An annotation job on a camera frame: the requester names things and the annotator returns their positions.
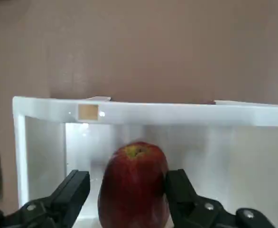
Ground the white plastic box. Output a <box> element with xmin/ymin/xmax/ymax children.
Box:
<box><xmin>12</xmin><ymin>95</ymin><xmax>278</xmax><ymax>228</ymax></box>

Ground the red apple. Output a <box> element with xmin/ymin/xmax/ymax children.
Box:
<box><xmin>97</xmin><ymin>142</ymin><xmax>169</xmax><ymax>228</ymax></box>

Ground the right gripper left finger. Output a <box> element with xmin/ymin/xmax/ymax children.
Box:
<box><xmin>0</xmin><ymin>169</ymin><xmax>91</xmax><ymax>228</ymax></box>

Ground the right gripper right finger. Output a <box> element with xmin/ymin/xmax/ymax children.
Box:
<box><xmin>165</xmin><ymin>169</ymin><xmax>276</xmax><ymax>228</ymax></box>

